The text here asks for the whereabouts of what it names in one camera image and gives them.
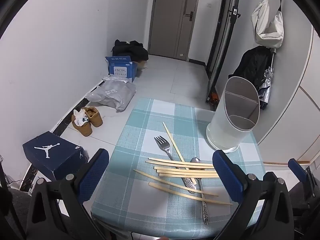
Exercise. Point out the grey-brown door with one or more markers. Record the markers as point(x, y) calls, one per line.
point(170, 17)

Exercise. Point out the orange and black tool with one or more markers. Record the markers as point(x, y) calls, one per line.
point(212, 97)

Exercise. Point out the blue cardboard box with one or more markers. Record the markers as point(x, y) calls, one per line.
point(122, 71)

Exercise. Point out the black framed glass door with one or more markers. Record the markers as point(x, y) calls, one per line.
point(222, 42)

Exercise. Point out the black backpack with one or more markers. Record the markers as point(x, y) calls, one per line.
point(135, 50)

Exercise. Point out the white utensil holder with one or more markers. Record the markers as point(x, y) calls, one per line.
point(225, 130)

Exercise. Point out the pile of wooden chopsticks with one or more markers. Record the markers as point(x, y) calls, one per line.
point(180, 172)

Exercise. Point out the navy shoe box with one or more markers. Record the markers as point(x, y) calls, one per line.
point(50, 160)

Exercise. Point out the black jacket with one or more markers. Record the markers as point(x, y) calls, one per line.
point(250, 65)

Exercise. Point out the white socks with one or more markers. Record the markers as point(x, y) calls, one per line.
point(80, 118)

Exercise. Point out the tan shoe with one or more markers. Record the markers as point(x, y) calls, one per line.
point(83, 130)
point(96, 120)

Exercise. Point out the silver folded umbrella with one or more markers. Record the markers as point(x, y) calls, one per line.
point(265, 90)

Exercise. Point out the steel spoon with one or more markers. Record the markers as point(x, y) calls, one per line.
point(205, 212)

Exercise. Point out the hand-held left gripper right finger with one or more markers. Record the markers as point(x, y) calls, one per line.
point(228, 175)

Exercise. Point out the brown cardboard box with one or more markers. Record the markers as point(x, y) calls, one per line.
point(142, 65)

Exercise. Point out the white plastic wrapper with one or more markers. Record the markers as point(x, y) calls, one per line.
point(115, 78)

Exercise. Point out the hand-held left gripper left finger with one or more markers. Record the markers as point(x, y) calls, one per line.
point(93, 173)

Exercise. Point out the black door latch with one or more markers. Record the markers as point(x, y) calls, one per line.
point(235, 11)

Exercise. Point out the teal checked tablecloth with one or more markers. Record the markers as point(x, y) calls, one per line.
point(140, 205)

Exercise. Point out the grey plastic parcel bag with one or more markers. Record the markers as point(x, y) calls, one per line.
point(115, 93)

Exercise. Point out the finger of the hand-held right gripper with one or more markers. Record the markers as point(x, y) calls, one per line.
point(296, 166)

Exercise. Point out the steel fork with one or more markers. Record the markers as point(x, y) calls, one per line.
point(163, 145)

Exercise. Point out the white hanging bag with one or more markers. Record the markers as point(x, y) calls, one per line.
point(267, 30)

